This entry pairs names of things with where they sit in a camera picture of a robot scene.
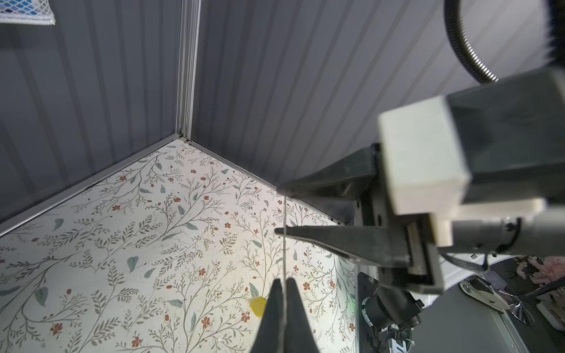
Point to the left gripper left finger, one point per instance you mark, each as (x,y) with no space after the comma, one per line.
(269,336)

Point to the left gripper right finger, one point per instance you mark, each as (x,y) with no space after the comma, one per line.
(298,337)

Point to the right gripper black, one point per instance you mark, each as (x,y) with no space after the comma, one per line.
(400,248)

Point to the yellow key tag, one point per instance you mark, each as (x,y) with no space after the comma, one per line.
(258,306)

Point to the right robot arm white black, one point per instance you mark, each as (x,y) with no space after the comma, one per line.
(387,314)

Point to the white stapler on desk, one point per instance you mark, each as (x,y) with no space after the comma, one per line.
(477,288)

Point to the pink flowers bunch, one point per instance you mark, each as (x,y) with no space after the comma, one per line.
(540,270)

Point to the white wire mesh basket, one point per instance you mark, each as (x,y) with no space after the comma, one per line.
(27,12)

